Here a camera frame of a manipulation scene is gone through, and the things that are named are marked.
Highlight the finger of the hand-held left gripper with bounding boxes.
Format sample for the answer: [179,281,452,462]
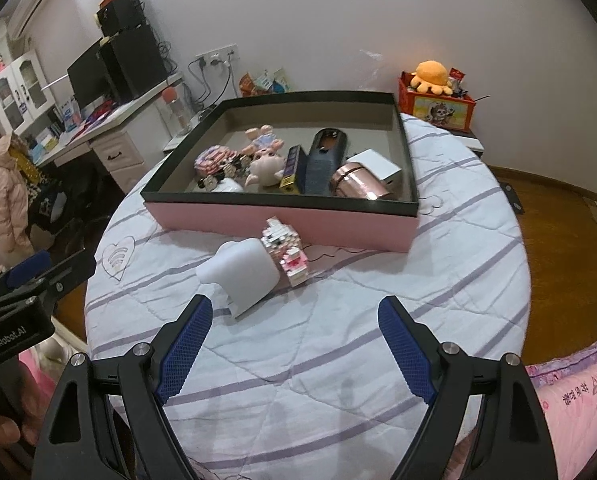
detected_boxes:
[0,247,96,311]
[0,251,52,303]

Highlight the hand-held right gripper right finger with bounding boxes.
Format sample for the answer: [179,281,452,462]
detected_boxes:
[377,295,559,480]

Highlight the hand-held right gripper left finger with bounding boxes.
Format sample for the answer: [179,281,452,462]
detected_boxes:
[31,294,213,480]

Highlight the white building block figure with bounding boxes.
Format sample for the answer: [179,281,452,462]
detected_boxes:
[261,216,309,287]

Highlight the pink box with black rim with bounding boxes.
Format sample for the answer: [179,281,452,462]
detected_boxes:
[141,90,420,253]

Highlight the rose gold metal cup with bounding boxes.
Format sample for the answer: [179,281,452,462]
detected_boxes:
[329,161,390,201]

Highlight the pink building block toy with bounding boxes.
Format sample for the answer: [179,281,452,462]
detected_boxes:
[194,145,236,173]

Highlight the small white box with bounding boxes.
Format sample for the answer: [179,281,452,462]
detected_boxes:
[351,148,404,186]

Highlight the pink pig plush toy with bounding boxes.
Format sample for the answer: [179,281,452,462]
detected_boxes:
[242,125,288,188]

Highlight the dark textured oblong case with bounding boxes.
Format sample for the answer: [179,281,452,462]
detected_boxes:
[303,128,349,196]

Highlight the slim blue and yellow box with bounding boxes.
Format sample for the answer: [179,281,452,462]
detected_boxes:
[279,145,307,195]

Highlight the pink padded jacket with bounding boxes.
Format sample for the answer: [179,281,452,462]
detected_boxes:
[0,135,32,261]

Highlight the leopard print cloth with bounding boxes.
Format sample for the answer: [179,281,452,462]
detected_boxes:
[8,145,54,196]

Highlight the white desk with drawers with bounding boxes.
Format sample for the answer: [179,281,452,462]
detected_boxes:
[28,72,184,196]

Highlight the red folder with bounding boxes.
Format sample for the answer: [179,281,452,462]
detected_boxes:
[81,97,119,126]

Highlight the white side table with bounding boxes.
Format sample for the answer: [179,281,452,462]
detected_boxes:
[162,110,214,153]

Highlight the white glass door cabinet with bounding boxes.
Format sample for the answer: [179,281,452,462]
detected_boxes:
[0,50,56,133]

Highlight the pink printed blanket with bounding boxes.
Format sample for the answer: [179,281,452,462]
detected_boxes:
[453,332,597,480]

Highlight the black bathroom scale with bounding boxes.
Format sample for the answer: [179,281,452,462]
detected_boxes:
[499,180,524,213]

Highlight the black computer monitor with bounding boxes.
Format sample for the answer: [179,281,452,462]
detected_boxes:
[67,40,116,111]

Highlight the clear bottle with red cap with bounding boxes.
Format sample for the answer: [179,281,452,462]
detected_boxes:
[161,87,192,136]

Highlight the black speaker stack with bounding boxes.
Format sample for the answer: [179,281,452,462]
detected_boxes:
[98,25,168,103]

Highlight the white and black nightstand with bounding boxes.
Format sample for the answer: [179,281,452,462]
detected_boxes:
[449,125,487,156]

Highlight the red storage crate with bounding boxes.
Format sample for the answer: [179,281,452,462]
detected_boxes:
[397,72,478,133]

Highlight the orange octopus plush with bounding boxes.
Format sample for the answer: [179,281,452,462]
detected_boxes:
[410,61,453,95]

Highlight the blue and white snack bag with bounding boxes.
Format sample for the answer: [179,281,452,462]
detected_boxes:
[258,67,293,95]

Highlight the black power cables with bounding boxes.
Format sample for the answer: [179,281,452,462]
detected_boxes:
[186,57,234,111]

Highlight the white wall power strip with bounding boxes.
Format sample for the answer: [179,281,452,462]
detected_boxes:
[194,45,239,66]

